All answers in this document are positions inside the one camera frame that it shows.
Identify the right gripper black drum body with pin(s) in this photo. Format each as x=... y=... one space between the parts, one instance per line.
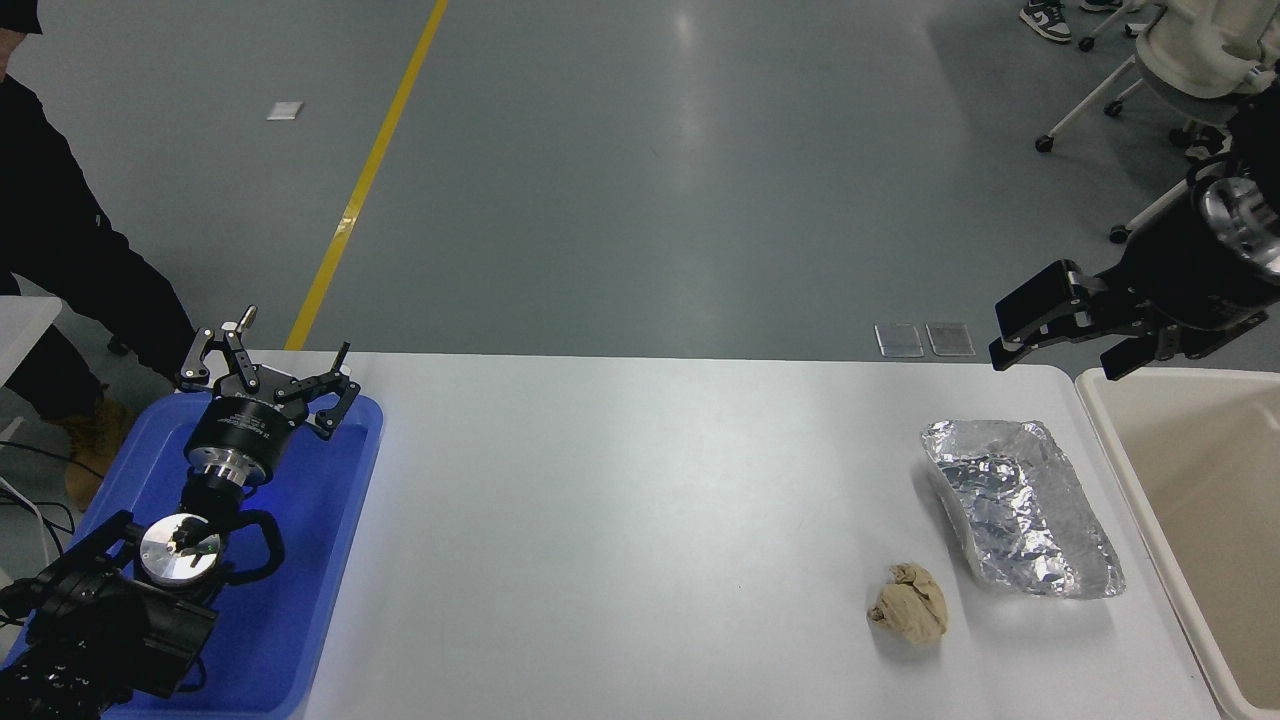
x=1190 y=285

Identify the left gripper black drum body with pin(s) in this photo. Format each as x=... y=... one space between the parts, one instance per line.
x=245 y=430

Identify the silver foil tray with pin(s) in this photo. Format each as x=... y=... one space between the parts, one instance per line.
x=1020 y=510

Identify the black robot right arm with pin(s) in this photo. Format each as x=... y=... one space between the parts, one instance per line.
x=1258 y=135

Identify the clear floor plate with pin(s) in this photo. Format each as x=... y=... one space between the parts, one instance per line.
x=899 y=340
x=950 y=339

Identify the blue plastic tray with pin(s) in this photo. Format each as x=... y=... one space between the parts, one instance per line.
x=300 y=560

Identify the large pale plastic bin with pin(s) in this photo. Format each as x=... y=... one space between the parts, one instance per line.
x=1200 y=480

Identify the small white side table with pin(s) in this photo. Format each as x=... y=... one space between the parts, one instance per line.
x=25 y=330

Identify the person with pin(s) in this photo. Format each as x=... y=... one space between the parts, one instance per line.
x=50 y=230

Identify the white office chair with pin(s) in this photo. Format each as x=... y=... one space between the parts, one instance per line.
x=1200 y=50

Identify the white chair base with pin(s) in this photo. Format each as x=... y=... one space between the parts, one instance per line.
x=1086 y=43

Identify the black and white sneaker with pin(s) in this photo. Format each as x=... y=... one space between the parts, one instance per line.
x=1100 y=5
x=1045 y=18

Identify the crumpled tan paper ball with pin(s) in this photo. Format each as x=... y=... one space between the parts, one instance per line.
x=910 y=603

